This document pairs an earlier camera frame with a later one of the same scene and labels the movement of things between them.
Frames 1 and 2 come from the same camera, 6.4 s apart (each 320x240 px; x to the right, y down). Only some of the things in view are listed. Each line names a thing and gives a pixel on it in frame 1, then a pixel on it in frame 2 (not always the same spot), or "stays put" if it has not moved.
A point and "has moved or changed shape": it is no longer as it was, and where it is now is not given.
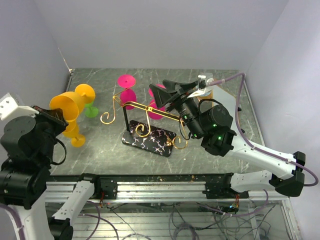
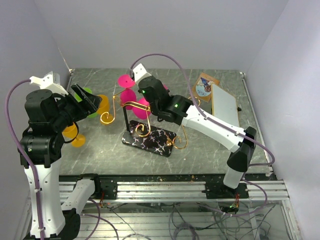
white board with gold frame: [226, 99] stays put
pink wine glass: [127, 94] stays put
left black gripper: [56, 115] -> [89, 104]
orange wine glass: [72, 103] has moved or changed shape
